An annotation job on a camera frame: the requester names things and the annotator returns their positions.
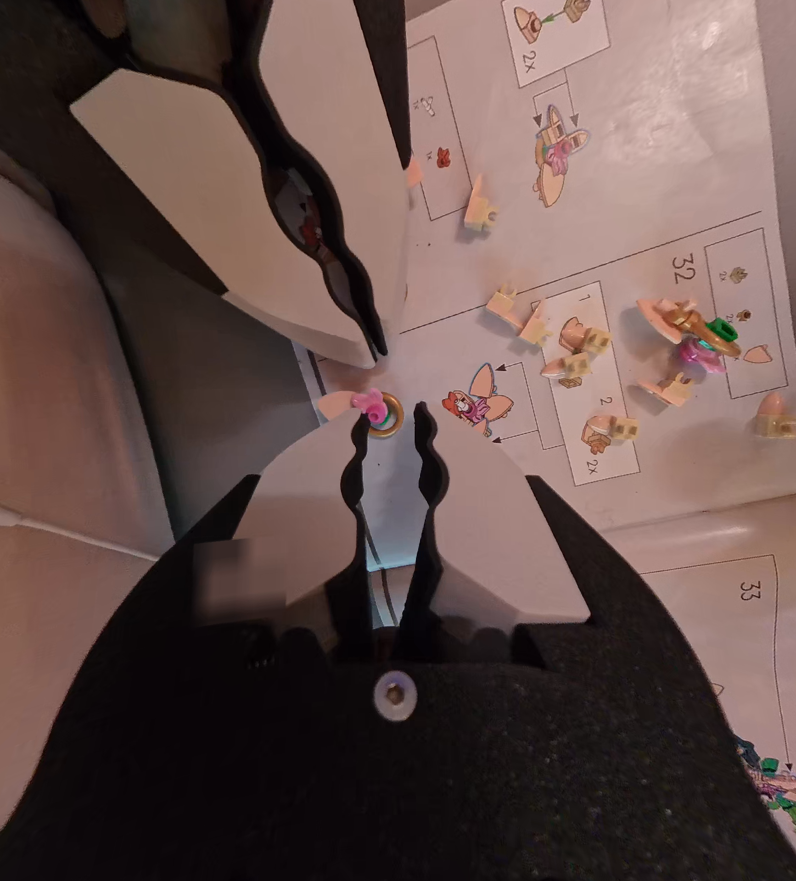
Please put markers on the brick instruction booklet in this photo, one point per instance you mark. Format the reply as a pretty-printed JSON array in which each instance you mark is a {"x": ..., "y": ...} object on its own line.
[{"x": 646, "y": 172}]

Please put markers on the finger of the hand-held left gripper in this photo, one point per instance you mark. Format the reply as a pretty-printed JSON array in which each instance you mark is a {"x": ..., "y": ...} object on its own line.
[
  {"x": 177, "y": 172},
  {"x": 343, "y": 103}
]

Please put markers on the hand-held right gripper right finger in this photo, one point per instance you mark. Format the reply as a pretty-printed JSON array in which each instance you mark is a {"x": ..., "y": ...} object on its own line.
[{"x": 501, "y": 550}]

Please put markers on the grey desk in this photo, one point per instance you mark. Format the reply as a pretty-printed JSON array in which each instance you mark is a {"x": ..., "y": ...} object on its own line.
[{"x": 219, "y": 413}]

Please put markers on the rounded peach petal tan clip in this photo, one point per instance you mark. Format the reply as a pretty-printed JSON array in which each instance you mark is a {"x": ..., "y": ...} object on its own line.
[
  {"x": 608, "y": 428},
  {"x": 567, "y": 368},
  {"x": 777, "y": 413},
  {"x": 580, "y": 335}
]

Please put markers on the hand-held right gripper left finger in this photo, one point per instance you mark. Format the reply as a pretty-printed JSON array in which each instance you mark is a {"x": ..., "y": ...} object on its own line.
[{"x": 308, "y": 509}]

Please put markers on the small pink brick flower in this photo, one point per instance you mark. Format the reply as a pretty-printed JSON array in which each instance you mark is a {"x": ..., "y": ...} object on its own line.
[{"x": 370, "y": 403}]

